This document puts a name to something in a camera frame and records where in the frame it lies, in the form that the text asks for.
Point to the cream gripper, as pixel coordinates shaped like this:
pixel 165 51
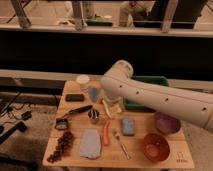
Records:
pixel 115 108

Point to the black rectangular eraser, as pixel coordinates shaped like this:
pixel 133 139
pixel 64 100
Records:
pixel 74 97

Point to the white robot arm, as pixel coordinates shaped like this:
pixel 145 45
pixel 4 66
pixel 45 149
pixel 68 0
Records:
pixel 193 107

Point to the green plastic tray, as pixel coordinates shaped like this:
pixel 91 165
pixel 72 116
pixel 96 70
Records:
pixel 158 80

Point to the orange carrot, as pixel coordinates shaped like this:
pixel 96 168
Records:
pixel 105 137

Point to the blue sponge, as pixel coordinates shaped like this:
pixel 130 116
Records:
pixel 128 126

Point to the small metal cup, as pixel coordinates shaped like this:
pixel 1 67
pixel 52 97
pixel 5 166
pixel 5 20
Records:
pixel 93 115

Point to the blue crumpled cloth piece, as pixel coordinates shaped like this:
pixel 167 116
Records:
pixel 94 94

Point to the wooden folding table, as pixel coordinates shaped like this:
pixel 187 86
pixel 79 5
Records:
pixel 112 155

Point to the white paper cup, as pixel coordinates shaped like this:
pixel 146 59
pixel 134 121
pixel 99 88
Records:
pixel 83 82

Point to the grey folded cloth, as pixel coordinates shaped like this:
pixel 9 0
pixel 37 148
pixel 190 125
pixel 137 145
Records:
pixel 90 146

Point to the purple bowl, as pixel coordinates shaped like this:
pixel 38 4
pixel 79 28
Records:
pixel 166 124

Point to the red orange bowl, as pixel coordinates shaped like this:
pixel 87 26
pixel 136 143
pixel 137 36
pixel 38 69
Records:
pixel 155 147

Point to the bunch of dark grapes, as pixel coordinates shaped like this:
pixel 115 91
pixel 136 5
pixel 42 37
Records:
pixel 64 144

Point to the green box on shelf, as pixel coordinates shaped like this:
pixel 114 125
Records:
pixel 98 23

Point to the black handled knife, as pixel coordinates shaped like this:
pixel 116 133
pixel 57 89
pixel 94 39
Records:
pixel 78 110

